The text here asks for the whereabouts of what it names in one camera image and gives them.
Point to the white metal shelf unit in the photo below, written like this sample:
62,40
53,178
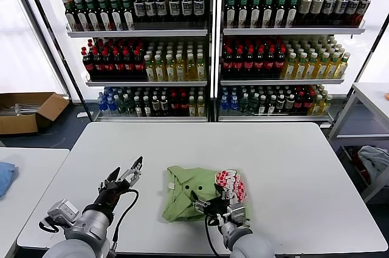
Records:
135,33
288,31

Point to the blue plastic water bottle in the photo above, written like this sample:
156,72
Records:
224,103
111,104
101,104
234,103

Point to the blue label dark drink bottle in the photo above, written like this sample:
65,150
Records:
341,6
161,6
139,7
150,7
329,6
186,6
352,7
174,6
198,6

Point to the red cloth item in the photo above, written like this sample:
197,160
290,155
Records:
365,175

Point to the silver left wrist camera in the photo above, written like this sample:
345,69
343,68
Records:
62,211

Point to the clear plastic packaging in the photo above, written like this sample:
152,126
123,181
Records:
22,108

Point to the black slanted pole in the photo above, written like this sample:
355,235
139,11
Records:
49,24
374,48

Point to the red cap cola bottle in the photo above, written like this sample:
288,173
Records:
280,63
270,63
118,64
98,64
138,64
259,63
128,64
238,63
108,64
88,64
228,63
249,63

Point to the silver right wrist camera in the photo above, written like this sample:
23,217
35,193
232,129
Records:
237,214

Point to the yellow juice bottle white cap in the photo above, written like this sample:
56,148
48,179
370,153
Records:
311,69
332,69
170,70
200,70
322,69
301,69
190,70
290,69
180,70
342,68
159,70
149,70

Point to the small dark bottle white label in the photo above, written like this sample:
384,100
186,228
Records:
280,102
163,105
155,105
290,102

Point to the white cap red drink bottle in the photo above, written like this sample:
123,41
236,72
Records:
363,8

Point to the green tinted water bottle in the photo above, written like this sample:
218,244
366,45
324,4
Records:
129,104
244,105
120,104
254,103

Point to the blue folded cloth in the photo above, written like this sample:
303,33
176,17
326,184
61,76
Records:
6,176

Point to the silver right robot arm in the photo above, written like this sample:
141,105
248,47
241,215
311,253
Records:
249,246

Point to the open cardboard box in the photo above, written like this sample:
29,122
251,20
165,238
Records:
18,124

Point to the grey metal frame table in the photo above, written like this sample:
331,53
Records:
372,92

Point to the beige label dark drink bottle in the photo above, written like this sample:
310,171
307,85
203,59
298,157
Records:
305,5
317,5

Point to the green t-shirt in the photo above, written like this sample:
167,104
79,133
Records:
179,203

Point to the grey storage crate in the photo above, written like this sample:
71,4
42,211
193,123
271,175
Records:
378,191

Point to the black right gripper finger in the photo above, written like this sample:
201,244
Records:
200,205
226,195

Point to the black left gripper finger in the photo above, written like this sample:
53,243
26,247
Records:
133,173
113,174

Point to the pale grey-blue crumpled cloth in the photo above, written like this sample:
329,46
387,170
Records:
375,158

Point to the white paper scrap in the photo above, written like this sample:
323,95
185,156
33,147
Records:
82,114

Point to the small white cap dark bottle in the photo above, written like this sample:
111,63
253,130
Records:
137,107
272,105
146,107
262,105

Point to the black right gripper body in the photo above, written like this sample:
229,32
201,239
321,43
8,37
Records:
217,208

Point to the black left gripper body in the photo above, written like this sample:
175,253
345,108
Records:
112,194

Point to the small red label cola bottle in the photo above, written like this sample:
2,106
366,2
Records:
299,101
308,101
174,104
183,104

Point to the green cap dark tea bottle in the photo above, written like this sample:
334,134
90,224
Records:
280,14
116,14
291,14
128,14
231,14
268,14
71,16
82,15
255,14
92,15
242,14
104,14

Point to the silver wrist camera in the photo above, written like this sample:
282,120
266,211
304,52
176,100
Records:
62,211
237,214

